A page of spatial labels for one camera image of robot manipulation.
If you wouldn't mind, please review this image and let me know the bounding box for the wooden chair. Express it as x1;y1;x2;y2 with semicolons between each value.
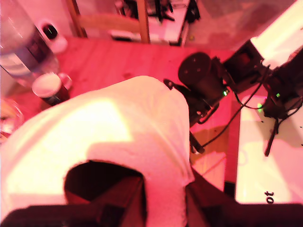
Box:
66;0;152;44

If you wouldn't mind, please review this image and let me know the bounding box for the white paper towel roll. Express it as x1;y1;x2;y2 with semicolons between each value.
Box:
0;75;195;227

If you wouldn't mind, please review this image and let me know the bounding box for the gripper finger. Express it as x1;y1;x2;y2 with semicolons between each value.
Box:
186;168;238;227
91;176;147;227

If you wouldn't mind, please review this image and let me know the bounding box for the black cable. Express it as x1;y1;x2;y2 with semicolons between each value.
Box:
264;117;281;157
201;66;270;147

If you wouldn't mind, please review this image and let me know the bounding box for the small white round camera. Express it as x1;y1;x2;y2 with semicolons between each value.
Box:
35;18;69;54

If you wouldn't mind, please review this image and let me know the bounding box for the dark patterned mug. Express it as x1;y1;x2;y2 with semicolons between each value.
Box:
32;72;73;107

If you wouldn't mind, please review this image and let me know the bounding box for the large clear water bottle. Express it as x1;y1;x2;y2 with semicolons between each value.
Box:
0;0;60;88

